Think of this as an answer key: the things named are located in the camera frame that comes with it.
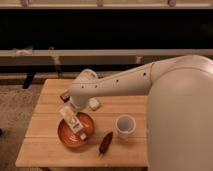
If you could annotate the brown dried chili pepper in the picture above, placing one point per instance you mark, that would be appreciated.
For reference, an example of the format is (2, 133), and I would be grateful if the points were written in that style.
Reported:
(105, 143)

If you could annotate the orange bowl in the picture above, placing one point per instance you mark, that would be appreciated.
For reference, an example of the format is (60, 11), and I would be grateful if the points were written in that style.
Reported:
(69, 139)

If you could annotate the white sponge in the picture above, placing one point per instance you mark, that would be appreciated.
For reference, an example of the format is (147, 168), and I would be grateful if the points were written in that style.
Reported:
(94, 104)

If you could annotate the white plastic cup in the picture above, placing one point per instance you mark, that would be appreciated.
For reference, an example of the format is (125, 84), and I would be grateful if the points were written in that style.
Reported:
(125, 126)

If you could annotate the wooden table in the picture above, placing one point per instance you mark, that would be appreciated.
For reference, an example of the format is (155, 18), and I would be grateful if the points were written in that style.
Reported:
(41, 146)

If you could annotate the white carton box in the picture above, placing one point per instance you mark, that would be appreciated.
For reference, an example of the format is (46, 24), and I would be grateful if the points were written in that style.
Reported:
(73, 122)

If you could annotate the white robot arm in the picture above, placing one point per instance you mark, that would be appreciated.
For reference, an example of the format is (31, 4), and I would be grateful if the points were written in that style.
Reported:
(179, 108)

